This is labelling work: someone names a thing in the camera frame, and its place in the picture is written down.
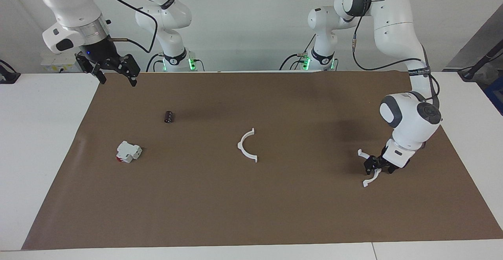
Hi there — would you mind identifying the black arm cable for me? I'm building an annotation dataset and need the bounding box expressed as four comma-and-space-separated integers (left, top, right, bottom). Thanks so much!
90, 0, 158, 54
341, 0, 441, 109

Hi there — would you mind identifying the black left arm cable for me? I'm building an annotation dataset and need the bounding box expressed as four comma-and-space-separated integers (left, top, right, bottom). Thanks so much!
341, 0, 441, 109

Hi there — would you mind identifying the blue box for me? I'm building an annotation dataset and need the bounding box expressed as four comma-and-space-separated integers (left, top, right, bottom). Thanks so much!
483, 77, 503, 116

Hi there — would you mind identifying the black base cable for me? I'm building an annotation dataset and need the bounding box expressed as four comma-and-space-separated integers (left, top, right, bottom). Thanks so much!
146, 53, 162, 72
279, 34, 316, 72

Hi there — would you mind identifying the white electrical box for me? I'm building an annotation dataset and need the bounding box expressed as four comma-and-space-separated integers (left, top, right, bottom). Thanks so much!
40, 52, 85, 74

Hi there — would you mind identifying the white half-ring pipe clamp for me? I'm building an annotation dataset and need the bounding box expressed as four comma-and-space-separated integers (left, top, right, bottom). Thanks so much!
237, 128, 258, 163
358, 149, 382, 188

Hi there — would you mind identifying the brown paper table mat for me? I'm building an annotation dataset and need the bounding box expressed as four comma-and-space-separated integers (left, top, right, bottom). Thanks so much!
22, 70, 503, 251

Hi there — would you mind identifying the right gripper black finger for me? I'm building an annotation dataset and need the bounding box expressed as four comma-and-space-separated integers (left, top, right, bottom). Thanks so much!
76, 53, 107, 85
116, 54, 141, 87

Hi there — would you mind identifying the black clamp mount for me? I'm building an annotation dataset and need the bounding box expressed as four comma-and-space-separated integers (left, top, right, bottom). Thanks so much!
0, 59, 21, 84

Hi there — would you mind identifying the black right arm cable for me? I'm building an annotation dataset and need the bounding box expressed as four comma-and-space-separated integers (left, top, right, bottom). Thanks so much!
90, 0, 158, 54

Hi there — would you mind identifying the black stand pole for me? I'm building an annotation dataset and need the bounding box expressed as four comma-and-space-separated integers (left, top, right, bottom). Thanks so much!
458, 40, 503, 81

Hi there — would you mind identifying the white circuit breaker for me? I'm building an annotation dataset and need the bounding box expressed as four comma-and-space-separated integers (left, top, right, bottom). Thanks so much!
116, 141, 142, 164

